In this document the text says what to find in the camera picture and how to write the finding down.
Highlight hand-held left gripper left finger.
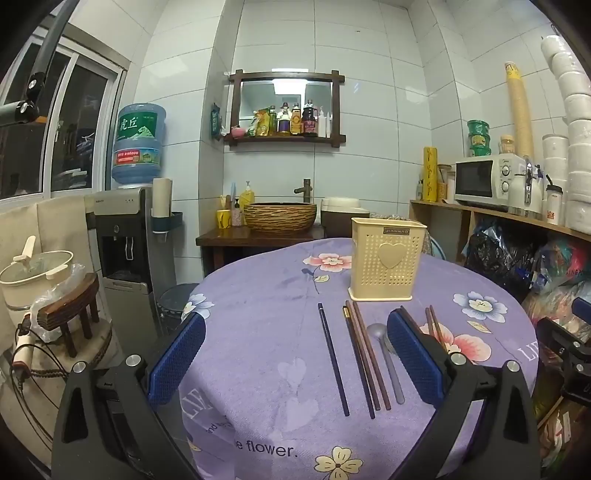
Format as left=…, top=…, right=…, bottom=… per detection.
left=51, top=312, right=206, bottom=480

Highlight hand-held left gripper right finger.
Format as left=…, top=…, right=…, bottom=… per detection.
left=386, top=308, right=541, bottom=480

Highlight dark blue chopstick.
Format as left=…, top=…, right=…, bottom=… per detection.
left=318, top=303, right=350, bottom=417

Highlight cream perforated utensil holder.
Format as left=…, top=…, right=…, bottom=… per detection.
left=348, top=217, right=426, bottom=302

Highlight colourful plastic bags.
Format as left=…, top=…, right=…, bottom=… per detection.
left=522, top=235, right=591, bottom=326

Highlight metal spoon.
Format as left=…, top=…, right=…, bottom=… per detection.
left=367, top=323, right=406, bottom=405

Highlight black chopstick with gold band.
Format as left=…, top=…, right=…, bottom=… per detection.
left=342, top=305, right=376, bottom=420

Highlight black plastic bag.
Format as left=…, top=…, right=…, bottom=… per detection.
left=464, top=219, right=548, bottom=304

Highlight purple floral tablecloth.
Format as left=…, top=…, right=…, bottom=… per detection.
left=178, top=237, right=541, bottom=480

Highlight white tumbler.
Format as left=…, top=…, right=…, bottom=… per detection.
left=545, top=178, right=565, bottom=226

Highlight small dark wooden stool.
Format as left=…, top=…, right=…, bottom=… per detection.
left=37, top=272, right=102, bottom=359

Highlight grey water dispenser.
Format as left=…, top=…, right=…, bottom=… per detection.
left=84, top=187, right=178, bottom=337

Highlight white electric kettle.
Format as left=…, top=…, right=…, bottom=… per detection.
left=508, top=157, right=546, bottom=218

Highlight dark wooden sink cabinet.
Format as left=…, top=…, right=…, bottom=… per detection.
left=195, top=224, right=326, bottom=283

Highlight clear plastic bag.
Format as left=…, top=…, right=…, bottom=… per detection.
left=30, top=263, right=89, bottom=343

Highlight brown and white rice cooker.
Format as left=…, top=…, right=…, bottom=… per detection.
left=321, top=197, right=371, bottom=239

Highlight paper cup dispenser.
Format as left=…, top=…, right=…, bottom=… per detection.
left=150, top=178, right=184, bottom=241

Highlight white pot with lid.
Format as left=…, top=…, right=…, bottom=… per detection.
left=0, top=235, right=75, bottom=311

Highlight woven pattern wash basin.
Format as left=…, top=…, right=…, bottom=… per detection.
left=243, top=202, right=318, bottom=234

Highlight glass jar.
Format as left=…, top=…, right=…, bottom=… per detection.
left=437, top=164, right=454, bottom=202

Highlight yellow tall packet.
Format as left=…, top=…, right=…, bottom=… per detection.
left=422, top=146, right=438, bottom=202

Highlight beige cloth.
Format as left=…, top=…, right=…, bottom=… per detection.
left=0, top=196, right=94, bottom=280

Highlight bronze faucet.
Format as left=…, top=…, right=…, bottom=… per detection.
left=294, top=178, right=317, bottom=204

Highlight tall stack of paper cups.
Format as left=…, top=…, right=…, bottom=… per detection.
left=504, top=61, right=535, bottom=160

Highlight blue water bottle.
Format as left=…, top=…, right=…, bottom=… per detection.
left=111, top=102, right=167, bottom=189

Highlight green hanging packet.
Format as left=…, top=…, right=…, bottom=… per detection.
left=210, top=102, right=225, bottom=140

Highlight sliding window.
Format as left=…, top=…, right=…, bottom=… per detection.
left=0, top=21, right=130, bottom=201

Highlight dark soy sauce bottle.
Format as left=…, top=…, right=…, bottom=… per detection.
left=302, top=99, right=319, bottom=137

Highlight wooden framed mirror shelf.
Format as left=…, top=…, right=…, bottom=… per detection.
left=224, top=69, right=347, bottom=148

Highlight black cable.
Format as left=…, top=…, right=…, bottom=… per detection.
left=9, top=323, right=71, bottom=445

